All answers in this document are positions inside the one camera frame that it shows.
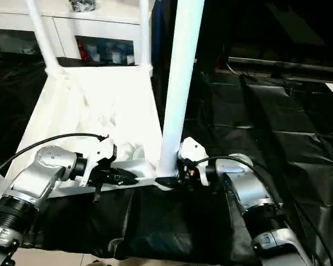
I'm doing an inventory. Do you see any grey crumpled object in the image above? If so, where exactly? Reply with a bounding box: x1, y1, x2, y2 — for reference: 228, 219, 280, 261
70, 0, 98, 12

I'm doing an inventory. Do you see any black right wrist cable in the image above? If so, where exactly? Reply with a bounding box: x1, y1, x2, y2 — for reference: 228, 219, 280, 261
191, 155, 333, 261

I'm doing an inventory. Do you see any black plastic mat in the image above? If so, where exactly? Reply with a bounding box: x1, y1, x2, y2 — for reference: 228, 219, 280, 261
0, 53, 333, 262

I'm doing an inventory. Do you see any white plastic table leg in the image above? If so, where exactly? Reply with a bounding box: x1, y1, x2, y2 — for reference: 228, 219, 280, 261
25, 0, 64, 75
155, 0, 206, 179
140, 0, 154, 75

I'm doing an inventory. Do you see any red bottle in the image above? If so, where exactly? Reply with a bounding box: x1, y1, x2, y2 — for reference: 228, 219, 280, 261
79, 42, 89, 60

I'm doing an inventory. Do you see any white sideboard cabinet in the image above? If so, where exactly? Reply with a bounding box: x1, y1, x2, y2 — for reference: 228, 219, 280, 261
0, 0, 156, 66

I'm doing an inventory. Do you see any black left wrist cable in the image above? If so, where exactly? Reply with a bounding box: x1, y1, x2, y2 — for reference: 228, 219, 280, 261
0, 134, 109, 179

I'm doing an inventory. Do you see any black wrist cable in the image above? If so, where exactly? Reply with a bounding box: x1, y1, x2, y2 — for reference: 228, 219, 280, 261
0, 134, 109, 179
191, 155, 333, 261

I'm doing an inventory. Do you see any white plastic table top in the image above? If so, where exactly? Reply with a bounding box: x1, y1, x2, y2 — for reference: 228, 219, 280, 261
0, 65, 175, 199

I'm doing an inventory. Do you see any black low shelf board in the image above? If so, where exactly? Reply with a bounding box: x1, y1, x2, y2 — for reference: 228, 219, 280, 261
228, 57, 333, 74

